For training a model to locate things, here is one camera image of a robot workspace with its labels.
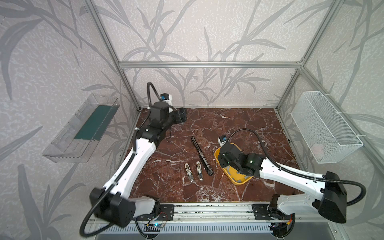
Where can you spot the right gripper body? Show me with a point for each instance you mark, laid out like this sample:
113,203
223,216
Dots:
222,156

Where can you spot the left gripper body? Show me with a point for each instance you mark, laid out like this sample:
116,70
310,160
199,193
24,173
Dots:
181,114

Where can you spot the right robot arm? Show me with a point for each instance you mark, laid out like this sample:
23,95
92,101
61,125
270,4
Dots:
322,194

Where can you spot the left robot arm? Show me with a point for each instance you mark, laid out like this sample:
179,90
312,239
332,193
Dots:
113,203

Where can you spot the green circuit board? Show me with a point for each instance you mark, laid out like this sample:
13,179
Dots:
154,227

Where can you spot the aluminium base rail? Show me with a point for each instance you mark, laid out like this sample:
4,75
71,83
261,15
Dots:
217,218

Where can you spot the clear plastic wall shelf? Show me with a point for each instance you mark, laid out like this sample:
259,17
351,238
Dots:
79,138

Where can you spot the white wire basket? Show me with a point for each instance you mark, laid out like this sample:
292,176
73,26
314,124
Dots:
329,137

